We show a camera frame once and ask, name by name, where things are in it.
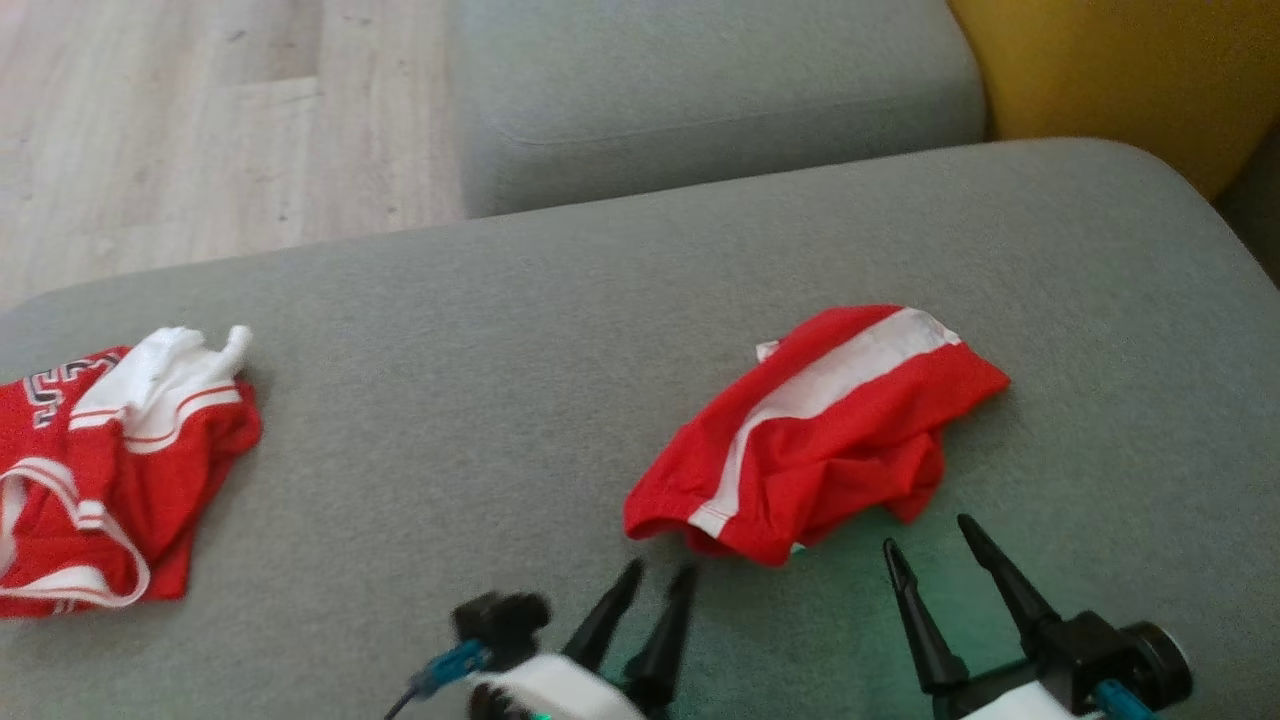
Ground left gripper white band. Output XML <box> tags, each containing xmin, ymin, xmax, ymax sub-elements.
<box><xmin>468</xmin><ymin>558</ymin><xmax>699</xmax><ymax>720</ymax></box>

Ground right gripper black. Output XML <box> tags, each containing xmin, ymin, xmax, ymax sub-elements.
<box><xmin>882</xmin><ymin>513</ymin><xmax>1136</xmax><ymax>720</ymax></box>

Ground red jersey with white sleeves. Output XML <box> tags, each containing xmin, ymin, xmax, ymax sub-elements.
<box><xmin>0</xmin><ymin>325</ymin><xmax>264</xmax><ymax>619</ymax></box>

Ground red shorts with white stripe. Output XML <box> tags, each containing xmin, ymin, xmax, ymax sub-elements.
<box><xmin>623</xmin><ymin>305</ymin><xmax>1011</xmax><ymax>568</ymax></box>

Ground large grey sofa seat cushion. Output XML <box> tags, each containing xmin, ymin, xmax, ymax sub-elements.
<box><xmin>0</xmin><ymin>138</ymin><xmax>1280</xmax><ymax>720</ymax></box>

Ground small grey sofa cushion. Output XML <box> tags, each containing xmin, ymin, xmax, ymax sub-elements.
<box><xmin>447</xmin><ymin>0</ymin><xmax>989</xmax><ymax>219</ymax></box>

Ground right gripper cable blue plug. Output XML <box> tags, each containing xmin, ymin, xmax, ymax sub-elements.
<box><xmin>1093</xmin><ymin>680</ymin><xmax>1161</xmax><ymax>720</ymax></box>

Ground gripper cable blue plug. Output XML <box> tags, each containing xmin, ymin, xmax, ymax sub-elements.
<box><xmin>385</xmin><ymin>640</ymin><xmax>493</xmax><ymax>720</ymax></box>
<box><xmin>1093</xmin><ymin>680</ymin><xmax>1161</xmax><ymax>720</ymax></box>

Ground left gripper cable blue plug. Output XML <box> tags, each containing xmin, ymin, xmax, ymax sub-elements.
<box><xmin>385</xmin><ymin>640</ymin><xmax>493</xmax><ymax>720</ymax></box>

